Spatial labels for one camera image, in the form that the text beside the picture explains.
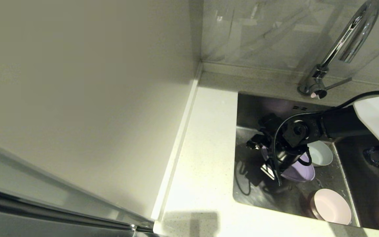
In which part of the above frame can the lavender plastic plate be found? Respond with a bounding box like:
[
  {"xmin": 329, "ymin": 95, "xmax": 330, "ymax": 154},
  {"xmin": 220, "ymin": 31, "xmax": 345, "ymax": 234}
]
[{"xmin": 261, "ymin": 145, "xmax": 316, "ymax": 183}]

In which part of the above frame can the small pale grey-blue cup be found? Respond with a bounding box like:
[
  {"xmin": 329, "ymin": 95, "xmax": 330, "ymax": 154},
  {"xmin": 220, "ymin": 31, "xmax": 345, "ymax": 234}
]
[{"xmin": 306, "ymin": 141, "xmax": 334, "ymax": 167}]

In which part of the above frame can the small pale pink cup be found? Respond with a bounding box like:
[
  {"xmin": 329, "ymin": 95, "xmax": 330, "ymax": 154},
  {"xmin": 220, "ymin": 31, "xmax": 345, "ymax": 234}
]
[{"xmin": 310, "ymin": 188, "xmax": 352, "ymax": 225}]

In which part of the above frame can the chrome gooseneck faucet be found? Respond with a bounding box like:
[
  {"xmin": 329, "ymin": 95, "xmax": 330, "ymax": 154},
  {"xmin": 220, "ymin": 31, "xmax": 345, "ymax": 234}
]
[{"xmin": 298, "ymin": 0, "xmax": 379, "ymax": 100}]

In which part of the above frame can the stainless steel sink basin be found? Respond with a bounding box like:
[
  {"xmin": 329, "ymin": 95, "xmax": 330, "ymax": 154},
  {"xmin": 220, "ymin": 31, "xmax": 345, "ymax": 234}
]
[{"xmin": 232, "ymin": 92, "xmax": 379, "ymax": 232}]

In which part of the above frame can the stone backsplash upstand strip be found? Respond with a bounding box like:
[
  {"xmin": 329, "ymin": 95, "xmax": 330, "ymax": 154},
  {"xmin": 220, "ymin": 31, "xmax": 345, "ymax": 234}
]
[{"xmin": 201, "ymin": 62, "xmax": 379, "ymax": 90}]

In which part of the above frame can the tall beige cabinet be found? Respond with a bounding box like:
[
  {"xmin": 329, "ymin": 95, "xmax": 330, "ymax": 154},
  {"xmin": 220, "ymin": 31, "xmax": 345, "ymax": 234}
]
[{"xmin": 0, "ymin": 0, "xmax": 204, "ymax": 237}]

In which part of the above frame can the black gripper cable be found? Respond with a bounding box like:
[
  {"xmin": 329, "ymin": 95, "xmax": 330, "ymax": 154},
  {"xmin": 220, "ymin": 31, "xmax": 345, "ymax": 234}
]
[{"xmin": 273, "ymin": 91, "xmax": 379, "ymax": 186}]

